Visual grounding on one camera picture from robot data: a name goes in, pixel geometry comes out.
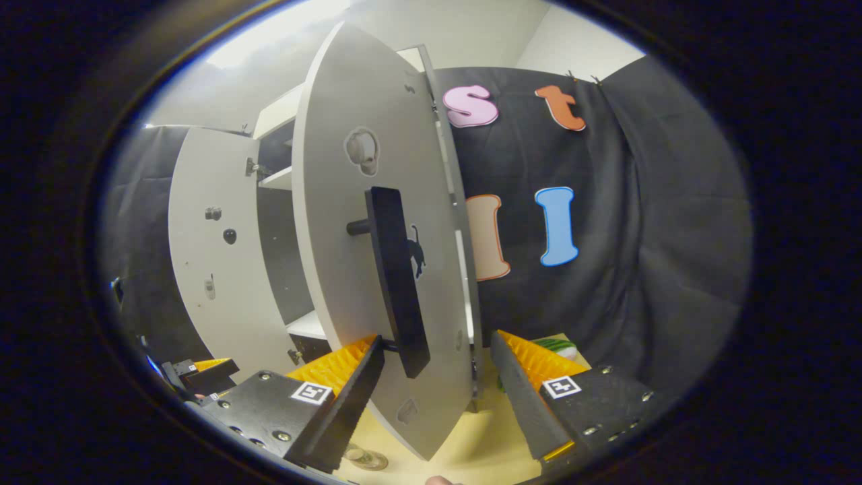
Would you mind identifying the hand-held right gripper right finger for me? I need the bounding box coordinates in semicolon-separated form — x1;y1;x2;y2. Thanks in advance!
490;330;672;462

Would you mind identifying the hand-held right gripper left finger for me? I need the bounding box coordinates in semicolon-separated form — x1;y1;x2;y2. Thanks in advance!
201;335;386;474

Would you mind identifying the round brown coaster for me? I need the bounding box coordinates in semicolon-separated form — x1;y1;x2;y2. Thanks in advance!
342;447;390;472

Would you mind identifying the white cabinet door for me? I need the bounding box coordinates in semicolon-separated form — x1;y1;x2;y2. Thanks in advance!
167;127;302;385
292;20;484;462

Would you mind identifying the white cabinet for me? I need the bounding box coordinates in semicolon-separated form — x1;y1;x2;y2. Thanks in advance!
253;44;482;364

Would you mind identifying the white cabinet shelf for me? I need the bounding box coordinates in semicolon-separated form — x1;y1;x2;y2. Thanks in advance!
259;165;294;191

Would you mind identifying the green striped toy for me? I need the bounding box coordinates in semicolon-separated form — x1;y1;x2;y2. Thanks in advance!
532;337;578;361

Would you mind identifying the black backdrop cloth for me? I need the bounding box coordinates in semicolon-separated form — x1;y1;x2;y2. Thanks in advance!
101;125;260;368
431;56;753;398

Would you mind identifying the black right door handle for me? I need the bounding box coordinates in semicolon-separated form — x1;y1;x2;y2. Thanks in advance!
346;187;432;379

